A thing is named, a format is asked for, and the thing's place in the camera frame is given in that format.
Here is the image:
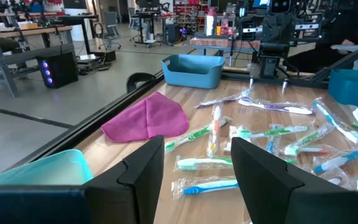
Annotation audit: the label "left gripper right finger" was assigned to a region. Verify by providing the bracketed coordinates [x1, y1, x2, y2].
[230, 136, 329, 224]

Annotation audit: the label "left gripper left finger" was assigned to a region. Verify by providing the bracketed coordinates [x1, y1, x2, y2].
[81, 134, 165, 224]

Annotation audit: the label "orange toothbrush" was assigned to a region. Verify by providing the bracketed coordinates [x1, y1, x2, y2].
[205, 103, 224, 159]
[283, 144, 334, 157]

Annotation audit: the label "purple toothbrush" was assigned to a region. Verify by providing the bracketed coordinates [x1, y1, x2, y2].
[237, 96, 316, 116]
[193, 88, 254, 110]

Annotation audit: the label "small wooden table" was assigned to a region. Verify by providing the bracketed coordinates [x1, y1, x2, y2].
[190, 36, 262, 57]

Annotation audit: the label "white bottle pink cap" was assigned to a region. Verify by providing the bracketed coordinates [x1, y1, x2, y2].
[205, 7, 219, 37]

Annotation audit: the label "grey metal table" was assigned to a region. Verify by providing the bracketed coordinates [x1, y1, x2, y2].
[331, 44, 358, 71]

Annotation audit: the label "magenta microfibre cloth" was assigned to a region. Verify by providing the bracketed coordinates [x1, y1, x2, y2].
[101, 91, 190, 143]

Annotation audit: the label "red parts shelf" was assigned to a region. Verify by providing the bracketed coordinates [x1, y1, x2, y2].
[173, 0, 209, 34]

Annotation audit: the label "light teal translucent tray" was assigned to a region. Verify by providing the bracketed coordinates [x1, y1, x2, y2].
[0, 149, 94, 187]

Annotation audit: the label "dark teal plastic bin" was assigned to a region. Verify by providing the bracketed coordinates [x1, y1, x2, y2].
[328, 68, 358, 108]

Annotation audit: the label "grey-blue plastic bin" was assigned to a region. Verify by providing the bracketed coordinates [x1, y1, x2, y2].
[160, 54, 226, 90]

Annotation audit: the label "black computer tower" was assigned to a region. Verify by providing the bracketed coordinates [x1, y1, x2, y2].
[166, 24, 188, 44]

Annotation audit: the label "black standing desk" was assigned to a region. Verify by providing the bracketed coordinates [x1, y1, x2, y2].
[134, 0, 163, 48]

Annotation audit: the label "black computer tower RGB fans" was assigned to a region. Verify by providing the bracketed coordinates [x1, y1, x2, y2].
[37, 51, 80, 90]

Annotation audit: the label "grey office chair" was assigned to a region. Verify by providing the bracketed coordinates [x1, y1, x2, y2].
[99, 11, 122, 50]

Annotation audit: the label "grey workbench wooden top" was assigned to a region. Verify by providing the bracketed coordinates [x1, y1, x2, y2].
[0, 25, 76, 99]

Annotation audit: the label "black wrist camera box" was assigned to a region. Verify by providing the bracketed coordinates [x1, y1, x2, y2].
[268, 0, 291, 15]

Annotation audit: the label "black loop handle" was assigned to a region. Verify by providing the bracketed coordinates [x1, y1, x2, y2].
[126, 72, 157, 94]

